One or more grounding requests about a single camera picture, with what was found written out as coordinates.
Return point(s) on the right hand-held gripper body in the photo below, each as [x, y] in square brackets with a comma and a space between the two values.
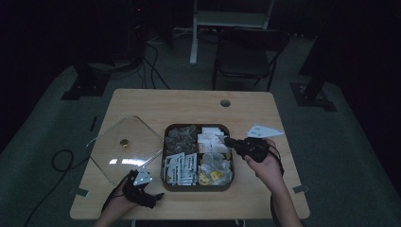
[253, 148]

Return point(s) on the black stand base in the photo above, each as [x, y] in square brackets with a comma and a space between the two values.
[86, 85]
[312, 96]

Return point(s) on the pile of dark tea bags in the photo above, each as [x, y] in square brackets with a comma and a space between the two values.
[180, 140]

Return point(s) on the person's left hand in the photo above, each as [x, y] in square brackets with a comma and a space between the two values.
[116, 205]

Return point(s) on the pile of clear yellow-tag bags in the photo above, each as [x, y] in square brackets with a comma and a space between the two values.
[216, 168]

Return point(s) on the person's right hand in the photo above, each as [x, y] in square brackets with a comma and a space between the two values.
[268, 171]

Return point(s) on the round grey table grommet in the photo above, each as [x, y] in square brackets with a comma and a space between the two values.
[225, 103]

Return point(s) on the grey tape mark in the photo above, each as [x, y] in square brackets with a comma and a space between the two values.
[300, 189]
[79, 191]

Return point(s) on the clear glass lid gold knob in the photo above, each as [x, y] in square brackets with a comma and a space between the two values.
[124, 143]

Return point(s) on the stack of white printed sachets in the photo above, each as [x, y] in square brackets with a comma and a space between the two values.
[181, 168]

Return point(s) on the dark equipment tower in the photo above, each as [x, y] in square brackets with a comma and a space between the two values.
[137, 31]

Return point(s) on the white desk frame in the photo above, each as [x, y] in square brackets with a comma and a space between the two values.
[194, 47]

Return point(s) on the stack of white packets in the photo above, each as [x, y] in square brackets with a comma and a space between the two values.
[209, 138]

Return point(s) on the black folding chair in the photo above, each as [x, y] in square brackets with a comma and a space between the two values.
[246, 56]

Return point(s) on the dark square compartment box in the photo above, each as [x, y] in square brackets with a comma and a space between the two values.
[197, 188]

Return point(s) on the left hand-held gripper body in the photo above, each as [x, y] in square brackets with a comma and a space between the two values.
[138, 194]

